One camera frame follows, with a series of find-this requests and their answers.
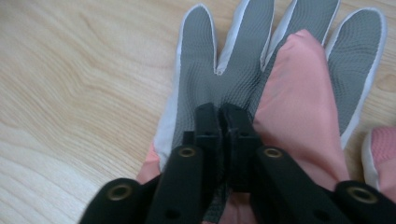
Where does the pink glove with red print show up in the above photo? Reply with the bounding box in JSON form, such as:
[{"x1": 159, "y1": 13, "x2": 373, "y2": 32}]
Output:
[{"x1": 361, "y1": 125, "x2": 396, "y2": 203}]

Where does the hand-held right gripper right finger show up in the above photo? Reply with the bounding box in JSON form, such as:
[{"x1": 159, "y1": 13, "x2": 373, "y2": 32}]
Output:
[{"x1": 219, "y1": 102, "x2": 264, "y2": 193}]

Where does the pink glove with grey palm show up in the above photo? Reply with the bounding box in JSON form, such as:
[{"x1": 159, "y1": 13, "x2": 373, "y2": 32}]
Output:
[{"x1": 135, "y1": 0, "x2": 389, "y2": 224}]

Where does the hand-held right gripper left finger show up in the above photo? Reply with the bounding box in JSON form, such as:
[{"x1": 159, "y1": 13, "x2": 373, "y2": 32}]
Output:
[{"x1": 182, "y1": 102, "x2": 224, "y2": 195}]

